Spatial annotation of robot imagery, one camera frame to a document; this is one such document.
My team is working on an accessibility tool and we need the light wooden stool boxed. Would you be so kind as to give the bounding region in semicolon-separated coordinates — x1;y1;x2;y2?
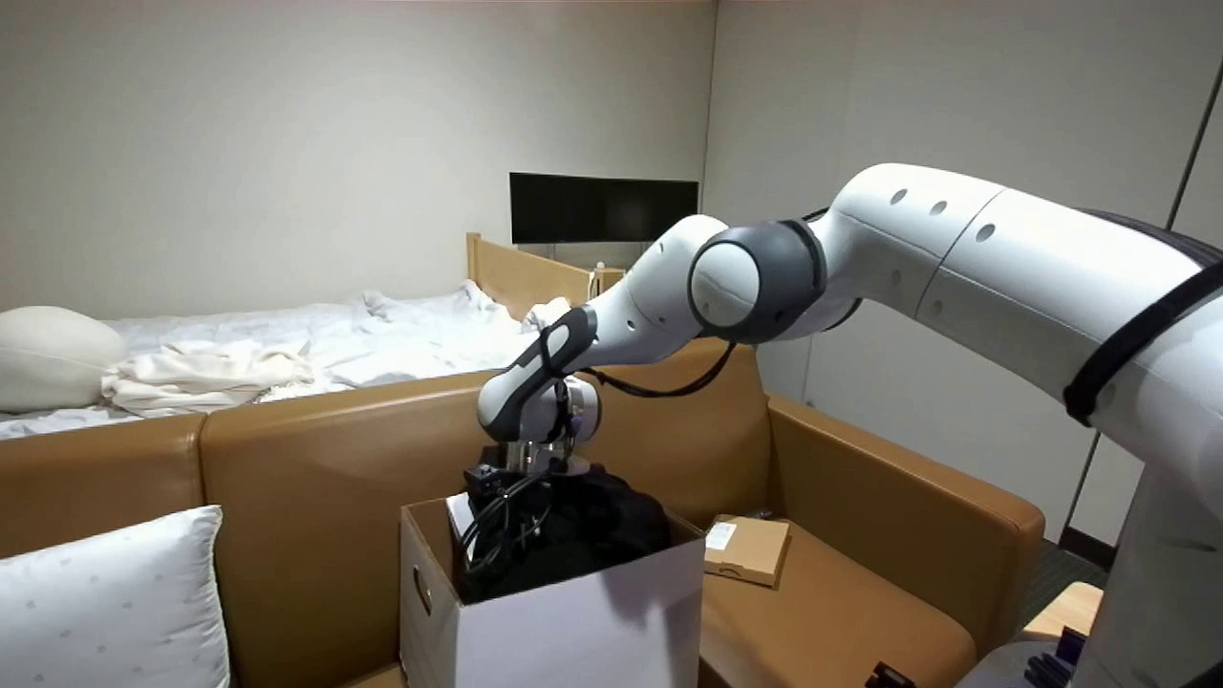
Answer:
1021;579;1105;642

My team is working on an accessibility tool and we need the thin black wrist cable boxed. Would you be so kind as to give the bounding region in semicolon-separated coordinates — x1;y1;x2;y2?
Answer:
585;337;743;400

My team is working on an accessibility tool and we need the small purple object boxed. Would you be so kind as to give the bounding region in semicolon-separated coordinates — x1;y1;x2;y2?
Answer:
1023;626;1091;688

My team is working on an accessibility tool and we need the thick black cable bundle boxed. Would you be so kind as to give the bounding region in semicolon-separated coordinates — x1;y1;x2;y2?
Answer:
1061;259;1223;431

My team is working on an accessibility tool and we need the black cloth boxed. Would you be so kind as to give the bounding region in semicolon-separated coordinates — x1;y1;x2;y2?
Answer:
455;464;682;606

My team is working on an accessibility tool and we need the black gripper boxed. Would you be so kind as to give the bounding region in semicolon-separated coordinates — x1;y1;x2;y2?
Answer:
464;464;570;533

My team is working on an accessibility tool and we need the white cardboard box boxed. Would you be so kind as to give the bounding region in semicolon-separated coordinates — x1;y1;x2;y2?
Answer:
398;490;706;688

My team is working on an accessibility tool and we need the tan leather couch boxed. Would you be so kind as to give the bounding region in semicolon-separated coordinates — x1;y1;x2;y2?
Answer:
0;333;1047;688

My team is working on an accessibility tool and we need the round cream pillow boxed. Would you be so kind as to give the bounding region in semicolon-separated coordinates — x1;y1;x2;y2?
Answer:
0;304;129;416

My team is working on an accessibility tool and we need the crumpled cream blanket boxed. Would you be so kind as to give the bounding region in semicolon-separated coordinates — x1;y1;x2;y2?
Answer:
96;341;320;416

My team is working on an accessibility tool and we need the white bed sheet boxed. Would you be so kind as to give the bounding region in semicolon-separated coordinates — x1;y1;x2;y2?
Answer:
0;279;579;442

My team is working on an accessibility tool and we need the white dotted cushion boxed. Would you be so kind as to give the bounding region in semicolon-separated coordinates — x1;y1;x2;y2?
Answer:
0;504;238;688

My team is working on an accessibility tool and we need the black monitor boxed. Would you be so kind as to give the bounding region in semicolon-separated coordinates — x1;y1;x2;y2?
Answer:
507;169;702;244

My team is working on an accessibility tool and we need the small brown cardboard package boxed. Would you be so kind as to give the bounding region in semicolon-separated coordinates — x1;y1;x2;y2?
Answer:
700;511;795;590

